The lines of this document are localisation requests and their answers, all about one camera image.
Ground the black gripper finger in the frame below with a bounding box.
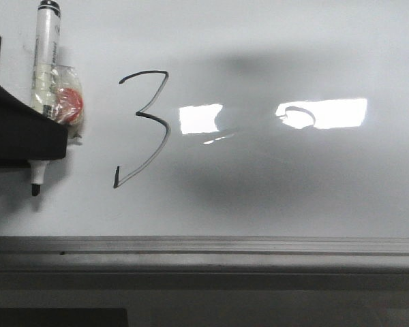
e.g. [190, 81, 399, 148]
[0, 37, 67, 168]

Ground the red magnet taped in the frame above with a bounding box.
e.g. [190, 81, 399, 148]
[50, 65, 85, 144]

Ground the white dry-erase marker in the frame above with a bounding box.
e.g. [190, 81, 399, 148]
[29, 0, 62, 197]

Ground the white whiteboard surface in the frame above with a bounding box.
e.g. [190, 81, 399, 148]
[0, 1, 409, 238]

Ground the aluminium whiteboard frame rail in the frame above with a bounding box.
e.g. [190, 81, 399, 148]
[0, 236, 409, 273]

